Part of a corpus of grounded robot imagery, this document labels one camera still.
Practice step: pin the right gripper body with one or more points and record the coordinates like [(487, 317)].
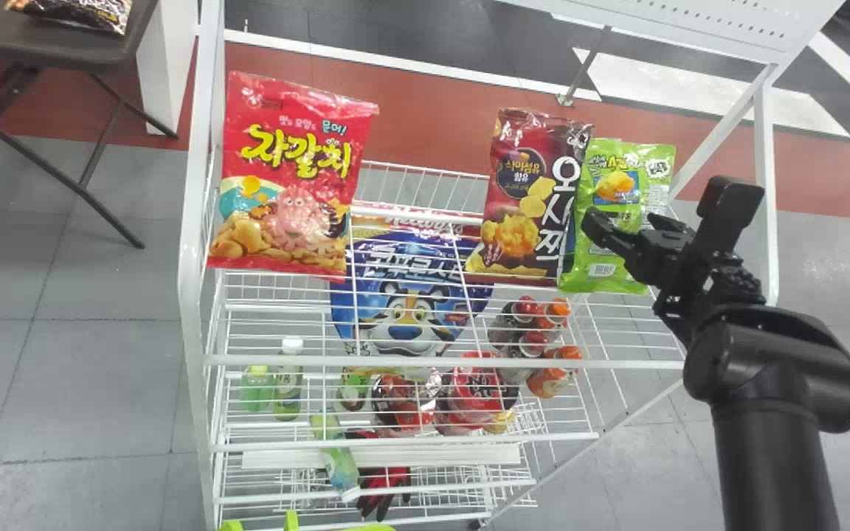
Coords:
[(665, 258)]

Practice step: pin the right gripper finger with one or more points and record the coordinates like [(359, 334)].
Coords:
[(609, 230), (670, 224)]

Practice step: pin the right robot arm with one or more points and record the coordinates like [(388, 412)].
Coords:
[(764, 413)]

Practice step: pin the green snack packet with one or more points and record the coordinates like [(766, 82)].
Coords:
[(609, 184)]

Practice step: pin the maroon snack packet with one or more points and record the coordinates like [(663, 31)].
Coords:
[(524, 192)]

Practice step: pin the orange bottle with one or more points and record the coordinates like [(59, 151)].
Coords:
[(552, 380), (556, 313)]

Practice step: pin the red-capped dark bottle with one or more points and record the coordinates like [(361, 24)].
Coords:
[(528, 354), (512, 318)]

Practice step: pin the blue cereal bag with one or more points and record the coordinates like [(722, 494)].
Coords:
[(410, 280)]

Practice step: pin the red noodle cup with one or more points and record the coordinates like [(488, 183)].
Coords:
[(403, 402), (477, 394)]

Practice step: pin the red snack packet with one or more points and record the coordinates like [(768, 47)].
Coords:
[(285, 169)]

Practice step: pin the red black gloves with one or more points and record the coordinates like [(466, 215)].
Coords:
[(384, 483)]

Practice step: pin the white-capped green bottle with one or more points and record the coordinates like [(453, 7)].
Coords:
[(288, 383)]

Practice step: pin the green basket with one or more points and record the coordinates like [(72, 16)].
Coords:
[(292, 521)]

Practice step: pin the black snack packet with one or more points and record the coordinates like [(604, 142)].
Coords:
[(78, 11)]

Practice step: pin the dark side table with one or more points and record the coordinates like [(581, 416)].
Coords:
[(34, 48)]

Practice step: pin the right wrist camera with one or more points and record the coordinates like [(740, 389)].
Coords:
[(724, 210)]

